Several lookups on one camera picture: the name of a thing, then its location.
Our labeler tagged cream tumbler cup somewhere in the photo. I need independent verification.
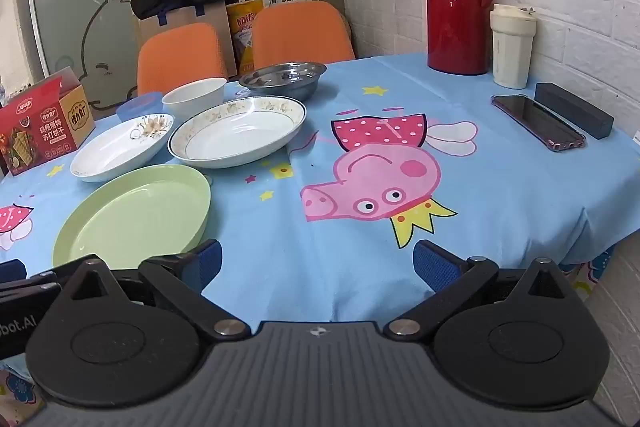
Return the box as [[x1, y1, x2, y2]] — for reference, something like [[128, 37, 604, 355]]
[[490, 3, 538, 90]]

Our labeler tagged yellow packet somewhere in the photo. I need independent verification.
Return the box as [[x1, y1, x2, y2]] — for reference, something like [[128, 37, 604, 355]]
[[227, 2, 264, 76]]

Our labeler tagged brown paper bag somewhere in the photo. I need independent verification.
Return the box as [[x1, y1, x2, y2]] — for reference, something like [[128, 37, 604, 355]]
[[137, 0, 239, 78]]

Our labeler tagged large white floral-rim plate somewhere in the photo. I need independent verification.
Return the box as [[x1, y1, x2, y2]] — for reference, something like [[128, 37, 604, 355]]
[[167, 96, 307, 169]]

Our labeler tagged red and tan snack box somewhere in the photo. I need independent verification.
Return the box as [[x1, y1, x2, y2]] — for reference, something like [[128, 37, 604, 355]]
[[0, 67, 97, 178]]

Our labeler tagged black rectangular case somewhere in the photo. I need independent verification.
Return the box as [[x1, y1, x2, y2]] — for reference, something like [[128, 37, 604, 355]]
[[534, 82, 615, 140]]

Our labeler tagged stainless steel bowl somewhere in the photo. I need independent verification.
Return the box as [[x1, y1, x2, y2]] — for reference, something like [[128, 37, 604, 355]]
[[238, 62, 328, 102]]

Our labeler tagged blue cartoon tablecloth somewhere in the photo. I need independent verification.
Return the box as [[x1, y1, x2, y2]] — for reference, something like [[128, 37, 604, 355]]
[[0, 54, 637, 334]]

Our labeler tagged floral under cloth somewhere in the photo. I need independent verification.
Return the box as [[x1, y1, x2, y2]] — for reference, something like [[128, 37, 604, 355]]
[[557, 244, 619, 304]]

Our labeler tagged smartphone in clear case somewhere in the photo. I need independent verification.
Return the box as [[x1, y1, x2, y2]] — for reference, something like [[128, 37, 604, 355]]
[[490, 93, 587, 154]]

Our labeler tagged white ceramic bowl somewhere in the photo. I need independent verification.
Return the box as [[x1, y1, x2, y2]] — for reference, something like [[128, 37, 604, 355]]
[[161, 77, 228, 120]]

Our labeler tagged small white floral plate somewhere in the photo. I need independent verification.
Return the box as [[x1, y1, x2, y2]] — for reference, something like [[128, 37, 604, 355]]
[[70, 113, 176, 184]]

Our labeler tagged blue translucent bowl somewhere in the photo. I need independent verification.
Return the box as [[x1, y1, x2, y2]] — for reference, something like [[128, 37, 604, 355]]
[[116, 91, 165, 124]]

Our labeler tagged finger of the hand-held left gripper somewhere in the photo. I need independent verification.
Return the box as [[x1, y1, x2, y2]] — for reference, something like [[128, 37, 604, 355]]
[[0, 258, 28, 282], [0, 260, 92, 304]]

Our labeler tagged orange covered chair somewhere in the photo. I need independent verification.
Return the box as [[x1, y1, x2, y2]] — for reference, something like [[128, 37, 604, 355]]
[[136, 23, 229, 96], [252, 1, 356, 70]]

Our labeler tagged green plastic plate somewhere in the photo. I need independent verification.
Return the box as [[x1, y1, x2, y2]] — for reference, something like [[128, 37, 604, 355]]
[[51, 163, 212, 271]]

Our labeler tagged frosted glass cartoon partition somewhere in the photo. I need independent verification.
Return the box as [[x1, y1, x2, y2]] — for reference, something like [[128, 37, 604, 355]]
[[27, 0, 151, 110]]

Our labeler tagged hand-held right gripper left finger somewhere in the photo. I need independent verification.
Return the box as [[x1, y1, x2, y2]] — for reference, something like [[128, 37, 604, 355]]
[[63, 239, 252, 342]]

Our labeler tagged red thermos jug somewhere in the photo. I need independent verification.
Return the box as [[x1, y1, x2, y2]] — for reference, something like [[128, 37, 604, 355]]
[[426, 0, 499, 75]]

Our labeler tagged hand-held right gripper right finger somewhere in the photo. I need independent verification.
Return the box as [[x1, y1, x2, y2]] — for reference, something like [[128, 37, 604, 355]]
[[386, 240, 582, 340]]

